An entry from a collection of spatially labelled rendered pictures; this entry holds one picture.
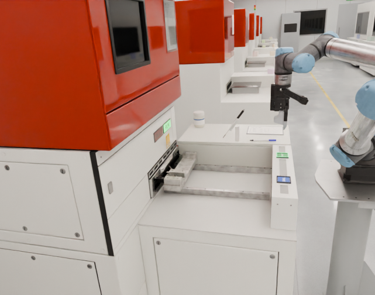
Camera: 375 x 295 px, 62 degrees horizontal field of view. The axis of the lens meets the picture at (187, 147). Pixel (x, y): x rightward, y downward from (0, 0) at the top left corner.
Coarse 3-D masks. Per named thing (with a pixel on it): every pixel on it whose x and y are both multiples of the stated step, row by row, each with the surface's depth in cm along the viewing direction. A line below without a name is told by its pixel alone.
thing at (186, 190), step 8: (168, 192) 151; (176, 192) 150; (184, 192) 149; (192, 192) 148; (200, 192) 147; (208, 192) 146; (216, 192) 145; (224, 192) 144; (232, 192) 142; (240, 192) 142; (248, 192) 141; (256, 192) 141; (264, 192) 140
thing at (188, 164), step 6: (180, 162) 170; (186, 162) 170; (192, 162) 169; (180, 168) 163; (186, 168) 163; (192, 168) 167; (186, 180) 155; (168, 186) 146; (174, 186) 145; (180, 186) 145
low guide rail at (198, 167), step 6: (198, 168) 173; (204, 168) 172; (210, 168) 171; (216, 168) 170; (222, 168) 169; (228, 168) 168; (234, 168) 168; (240, 168) 167; (246, 168) 166; (252, 168) 165; (258, 168) 164; (264, 168) 164; (270, 168) 164
